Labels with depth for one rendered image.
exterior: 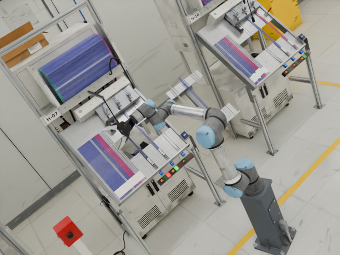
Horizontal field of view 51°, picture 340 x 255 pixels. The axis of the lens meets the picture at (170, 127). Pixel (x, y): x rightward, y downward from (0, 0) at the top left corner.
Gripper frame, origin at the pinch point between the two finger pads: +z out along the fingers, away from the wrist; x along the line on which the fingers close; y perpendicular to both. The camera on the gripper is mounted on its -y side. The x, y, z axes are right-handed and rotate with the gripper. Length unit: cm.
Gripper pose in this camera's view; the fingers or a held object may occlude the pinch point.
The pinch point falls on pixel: (110, 140)
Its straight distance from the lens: 213.0
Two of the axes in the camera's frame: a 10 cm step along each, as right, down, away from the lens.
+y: -3.2, -0.4, 9.5
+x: -6.1, -7.5, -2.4
